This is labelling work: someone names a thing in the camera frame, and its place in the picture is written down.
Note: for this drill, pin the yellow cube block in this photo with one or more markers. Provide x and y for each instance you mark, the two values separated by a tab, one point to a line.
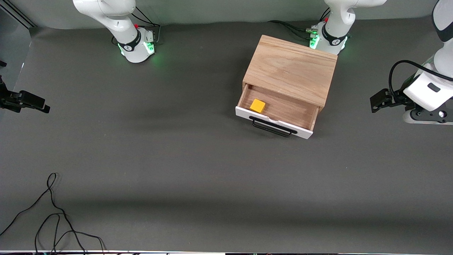
257	106

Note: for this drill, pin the dark grey table cloth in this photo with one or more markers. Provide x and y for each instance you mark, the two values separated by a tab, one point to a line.
226	177

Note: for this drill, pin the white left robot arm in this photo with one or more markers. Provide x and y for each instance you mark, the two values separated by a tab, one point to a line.
336	21

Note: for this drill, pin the black metal rail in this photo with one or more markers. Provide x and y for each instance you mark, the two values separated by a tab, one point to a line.
21	17

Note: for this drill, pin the white-fronted wooden drawer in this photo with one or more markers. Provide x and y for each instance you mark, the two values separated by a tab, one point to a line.
286	109

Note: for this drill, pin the wooden drawer cabinet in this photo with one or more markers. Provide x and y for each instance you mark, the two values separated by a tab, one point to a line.
293	67

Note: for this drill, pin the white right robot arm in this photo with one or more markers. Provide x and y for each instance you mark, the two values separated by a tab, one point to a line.
116	21

